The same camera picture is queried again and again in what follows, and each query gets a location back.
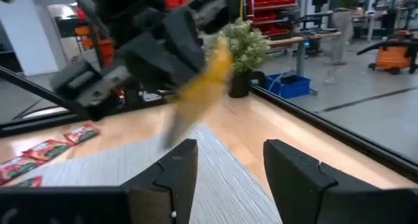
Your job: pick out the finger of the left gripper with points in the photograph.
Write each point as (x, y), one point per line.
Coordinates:
(212, 15)
(156, 54)

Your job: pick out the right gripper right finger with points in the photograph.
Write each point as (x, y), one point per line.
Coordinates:
(294, 185)

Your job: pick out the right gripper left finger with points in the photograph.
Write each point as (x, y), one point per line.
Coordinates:
(176, 178)

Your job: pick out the yellow tea packet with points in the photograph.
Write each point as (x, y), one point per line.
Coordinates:
(199, 96)

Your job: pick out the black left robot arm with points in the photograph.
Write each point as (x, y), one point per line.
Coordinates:
(114, 8)

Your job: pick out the orange plastic object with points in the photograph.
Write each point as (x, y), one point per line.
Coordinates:
(104, 51)

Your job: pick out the grey woven placemat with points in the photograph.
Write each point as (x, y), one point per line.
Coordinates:
(222, 185)

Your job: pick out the green plant in black pot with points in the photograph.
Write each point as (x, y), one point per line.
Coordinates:
(248, 47)

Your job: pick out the wooden top desk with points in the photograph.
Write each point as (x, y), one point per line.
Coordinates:
(284, 41)

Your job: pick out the blue plastic bin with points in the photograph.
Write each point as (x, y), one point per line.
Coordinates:
(294, 87)

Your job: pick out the orange shop vacuum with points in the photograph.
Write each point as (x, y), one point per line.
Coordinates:
(392, 57)

